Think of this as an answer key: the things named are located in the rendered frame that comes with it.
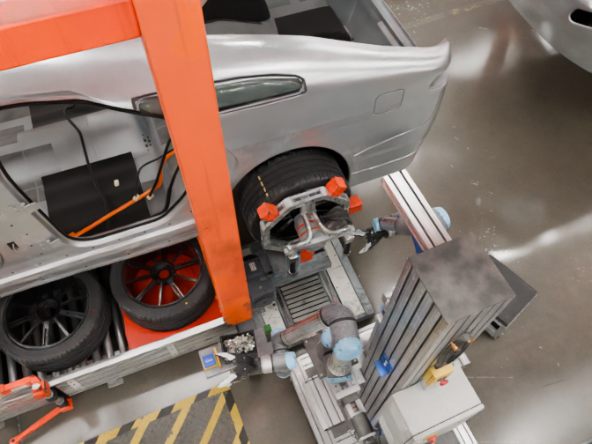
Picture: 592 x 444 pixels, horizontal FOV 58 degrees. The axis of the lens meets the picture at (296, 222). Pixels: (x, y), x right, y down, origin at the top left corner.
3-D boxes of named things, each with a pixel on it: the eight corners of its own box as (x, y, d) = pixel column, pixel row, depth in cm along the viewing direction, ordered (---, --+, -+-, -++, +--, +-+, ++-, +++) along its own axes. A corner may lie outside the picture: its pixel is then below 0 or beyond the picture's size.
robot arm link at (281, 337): (337, 291, 224) (263, 331, 252) (343, 314, 218) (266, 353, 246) (355, 295, 231) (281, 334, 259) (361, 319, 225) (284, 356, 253)
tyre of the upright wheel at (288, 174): (290, 222, 369) (356, 160, 336) (303, 250, 358) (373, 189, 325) (215, 209, 321) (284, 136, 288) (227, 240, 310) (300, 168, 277)
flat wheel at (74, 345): (41, 395, 318) (25, 386, 298) (-12, 321, 342) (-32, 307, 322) (133, 322, 343) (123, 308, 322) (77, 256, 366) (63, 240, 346)
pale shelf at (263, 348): (266, 328, 326) (266, 326, 323) (276, 353, 318) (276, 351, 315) (198, 352, 318) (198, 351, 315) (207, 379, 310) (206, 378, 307)
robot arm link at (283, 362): (297, 371, 238) (297, 366, 230) (272, 374, 237) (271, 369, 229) (294, 354, 242) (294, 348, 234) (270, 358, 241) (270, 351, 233)
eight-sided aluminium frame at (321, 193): (341, 225, 345) (349, 177, 299) (344, 234, 342) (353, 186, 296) (262, 253, 335) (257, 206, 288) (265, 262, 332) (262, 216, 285)
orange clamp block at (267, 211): (275, 204, 296) (263, 201, 289) (280, 215, 292) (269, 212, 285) (267, 211, 299) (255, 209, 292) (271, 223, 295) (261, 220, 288)
